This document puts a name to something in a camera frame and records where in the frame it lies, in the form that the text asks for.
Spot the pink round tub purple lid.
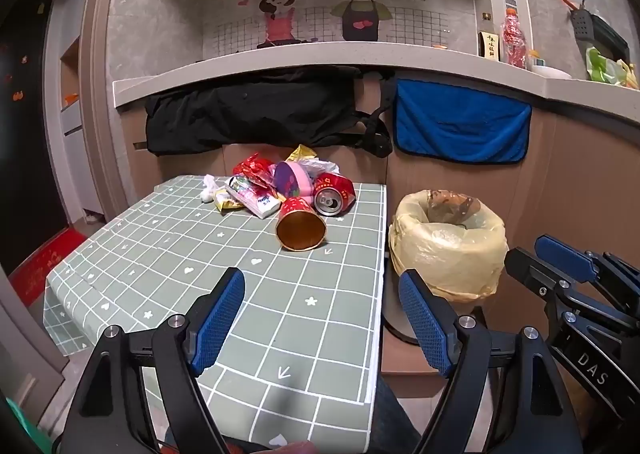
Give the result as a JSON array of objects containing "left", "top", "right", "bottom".
[{"left": 274, "top": 161, "right": 316, "bottom": 199}]

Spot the white bowl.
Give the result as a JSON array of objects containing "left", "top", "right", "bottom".
[{"left": 531, "top": 65, "right": 573, "bottom": 81}]

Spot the red soda can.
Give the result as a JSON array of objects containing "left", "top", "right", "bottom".
[{"left": 312, "top": 173, "right": 357, "bottom": 216}]

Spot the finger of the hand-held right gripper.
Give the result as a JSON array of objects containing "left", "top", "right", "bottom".
[
  {"left": 504, "top": 247, "right": 632, "bottom": 331},
  {"left": 534, "top": 233, "right": 640, "bottom": 305}
]

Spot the green and yellow bag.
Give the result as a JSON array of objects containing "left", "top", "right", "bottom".
[{"left": 585, "top": 47, "right": 628, "bottom": 85}]

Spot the black door with stickers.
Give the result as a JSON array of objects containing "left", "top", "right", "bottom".
[{"left": 0, "top": 0, "right": 68, "bottom": 275}]

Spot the cartoon wall mural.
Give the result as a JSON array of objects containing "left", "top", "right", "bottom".
[{"left": 202, "top": 0, "right": 476, "bottom": 58}]

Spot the teal plastic object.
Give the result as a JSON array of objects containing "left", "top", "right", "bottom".
[{"left": 5, "top": 399, "right": 51, "bottom": 454}]

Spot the blue towel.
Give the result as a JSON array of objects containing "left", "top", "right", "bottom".
[{"left": 392, "top": 79, "right": 532, "bottom": 165}]

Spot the black hanging cloth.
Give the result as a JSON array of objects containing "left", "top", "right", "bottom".
[{"left": 145, "top": 67, "right": 363, "bottom": 157}]

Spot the person's leg in jeans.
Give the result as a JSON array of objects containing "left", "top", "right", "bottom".
[{"left": 370, "top": 374, "right": 426, "bottom": 454}]

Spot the green checked tablecloth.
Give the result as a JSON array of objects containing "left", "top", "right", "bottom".
[{"left": 42, "top": 174, "right": 388, "bottom": 407}]

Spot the black strap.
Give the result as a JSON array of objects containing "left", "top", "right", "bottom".
[{"left": 355, "top": 69, "right": 396, "bottom": 157}]

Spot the white built-in cabinet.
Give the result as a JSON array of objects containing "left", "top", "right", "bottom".
[{"left": 59, "top": 37, "right": 108, "bottom": 225}]

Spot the yellow snack wrapper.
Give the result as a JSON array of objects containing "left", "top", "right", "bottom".
[{"left": 214, "top": 188, "right": 246, "bottom": 213}]

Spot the red doormat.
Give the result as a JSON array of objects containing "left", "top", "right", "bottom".
[{"left": 7, "top": 229, "right": 88, "bottom": 307}]

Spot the dark sauce bottle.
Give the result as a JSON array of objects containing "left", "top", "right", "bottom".
[{"left": 477, "top": 9, "right": 502, "bottom": 60}]

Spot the grey utensil holder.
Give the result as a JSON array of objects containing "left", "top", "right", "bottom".
[{"left": 570, "top": 9, "right": 593, "bottom": 42}]

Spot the white tissue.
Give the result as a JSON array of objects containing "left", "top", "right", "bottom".
[{"left": 200, "top": 174, "right": 221, "bottom": 204}]

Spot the white plastic bag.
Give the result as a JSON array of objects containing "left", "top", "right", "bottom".
[{"left": 300, "top": 157, "right": 341, "bottom": 180}]

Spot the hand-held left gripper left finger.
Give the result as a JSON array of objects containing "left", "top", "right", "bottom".
[{"left": 62, "top": 267, "right": 247, "bottom": 454}]

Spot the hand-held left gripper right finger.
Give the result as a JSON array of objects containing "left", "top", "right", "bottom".
[{"left": 397, "top": 268, "right": 586, "bottom": 454}]

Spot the red paper cup gold inside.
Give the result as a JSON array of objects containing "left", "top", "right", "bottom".
[{"left": 275, "top": 198, "right": 328, "bottom": 251}]

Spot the red drink bottle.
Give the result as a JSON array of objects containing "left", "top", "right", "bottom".
[{"left": 501, "top": 8, "right": 530, "bottom": 70}]

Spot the white tissue packet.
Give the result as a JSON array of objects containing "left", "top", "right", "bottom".
[{"left": 225, "top": 177, "right": 283, "bottom": 220}]

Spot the red wrapper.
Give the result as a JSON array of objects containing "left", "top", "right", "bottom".
[{"left": 232, "top": 153, "right": 276, "bottom": 185}]

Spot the grey stone countertop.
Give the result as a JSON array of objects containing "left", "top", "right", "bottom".
[{"left": 112, "top": 42, "right": 640, "bottom": 110}]

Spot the gold foil wrapper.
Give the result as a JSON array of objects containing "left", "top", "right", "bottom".
[{"left": 285, "top": 144, "right": 318, "bottom": 162}]

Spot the white bin with yellow liner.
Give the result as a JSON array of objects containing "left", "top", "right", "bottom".
[{"left": 387, "top": 189, "right": 508, "bottom": 345}]

